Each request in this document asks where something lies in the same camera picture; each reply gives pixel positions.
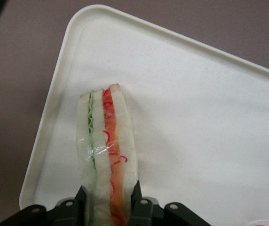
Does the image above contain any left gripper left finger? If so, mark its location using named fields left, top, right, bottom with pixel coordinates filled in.
left=0, top=184, right=90, bottom=226

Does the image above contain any cream plastic tray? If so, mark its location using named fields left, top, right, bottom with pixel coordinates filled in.
left=18, top=4, right=269, bottom=226

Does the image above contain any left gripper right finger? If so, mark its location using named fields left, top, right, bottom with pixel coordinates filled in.
left=127, top=179, right=269, bottom=226

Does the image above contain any triangle sandwich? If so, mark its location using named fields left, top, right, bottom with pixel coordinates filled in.
left=76, top=82, right=140, bottom=226

